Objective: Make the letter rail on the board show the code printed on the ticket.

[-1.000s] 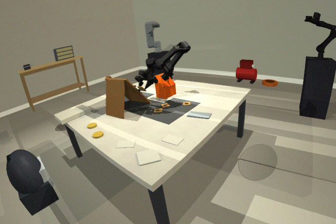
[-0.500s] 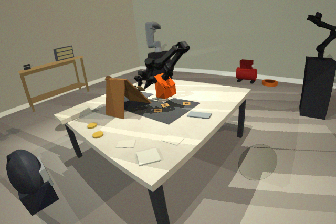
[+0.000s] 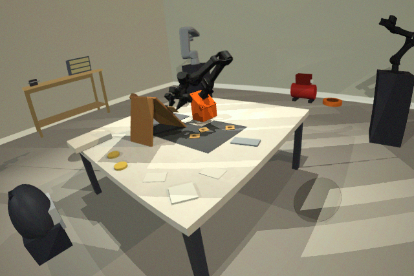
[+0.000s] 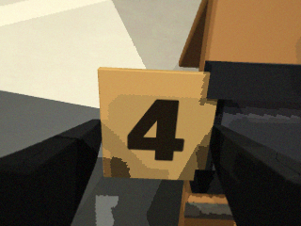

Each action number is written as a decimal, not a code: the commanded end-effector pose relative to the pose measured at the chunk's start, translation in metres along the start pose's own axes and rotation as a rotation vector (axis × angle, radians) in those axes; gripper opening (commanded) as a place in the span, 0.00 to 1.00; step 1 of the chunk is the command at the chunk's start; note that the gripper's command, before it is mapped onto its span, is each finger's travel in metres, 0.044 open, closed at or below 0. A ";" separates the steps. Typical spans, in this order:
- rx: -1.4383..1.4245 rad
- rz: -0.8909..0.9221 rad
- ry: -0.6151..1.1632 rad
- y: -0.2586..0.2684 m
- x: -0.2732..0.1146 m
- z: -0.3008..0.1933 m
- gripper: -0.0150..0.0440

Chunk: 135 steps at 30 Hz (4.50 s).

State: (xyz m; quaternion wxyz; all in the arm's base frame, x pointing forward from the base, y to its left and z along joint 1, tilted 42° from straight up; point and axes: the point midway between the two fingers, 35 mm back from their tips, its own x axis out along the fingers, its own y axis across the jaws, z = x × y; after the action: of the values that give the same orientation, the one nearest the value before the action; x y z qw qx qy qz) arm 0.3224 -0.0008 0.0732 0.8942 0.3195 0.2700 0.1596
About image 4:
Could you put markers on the tan square tile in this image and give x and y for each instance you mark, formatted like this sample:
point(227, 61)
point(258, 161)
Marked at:
point(156, 124)

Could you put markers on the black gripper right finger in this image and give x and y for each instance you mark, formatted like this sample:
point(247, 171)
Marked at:
point(261, 185)

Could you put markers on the orange wooden board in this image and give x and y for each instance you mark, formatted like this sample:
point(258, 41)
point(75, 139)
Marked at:
point(252, 49)

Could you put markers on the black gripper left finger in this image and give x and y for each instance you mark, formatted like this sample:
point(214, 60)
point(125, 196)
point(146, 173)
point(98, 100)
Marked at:
point(43, 184)

